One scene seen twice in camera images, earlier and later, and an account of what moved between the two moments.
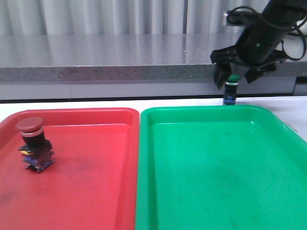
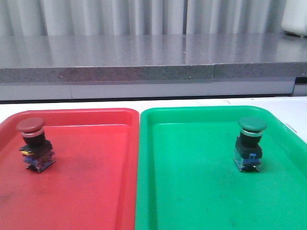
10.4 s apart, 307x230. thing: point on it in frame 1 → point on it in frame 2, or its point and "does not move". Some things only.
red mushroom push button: x=37 y=152 does not move
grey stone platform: x=132 y=66 does not move
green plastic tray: x=218 y=167 does not move
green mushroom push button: x=230 y=92 → x=248 y=151
